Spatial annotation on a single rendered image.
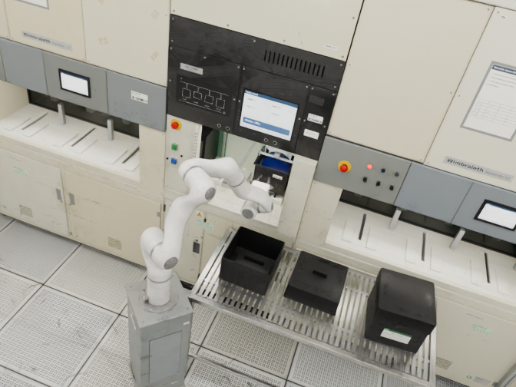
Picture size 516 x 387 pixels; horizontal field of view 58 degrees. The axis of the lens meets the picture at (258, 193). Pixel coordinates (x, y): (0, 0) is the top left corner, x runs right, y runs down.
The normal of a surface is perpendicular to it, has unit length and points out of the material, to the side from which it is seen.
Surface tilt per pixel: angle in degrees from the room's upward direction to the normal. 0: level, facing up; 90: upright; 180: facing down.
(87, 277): 0
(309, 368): 0
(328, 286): 0
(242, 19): 93
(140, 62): 90
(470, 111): 90
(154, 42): 90
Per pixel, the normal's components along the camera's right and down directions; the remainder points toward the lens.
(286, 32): -0.32, 0.61
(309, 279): 0.15, -0.77
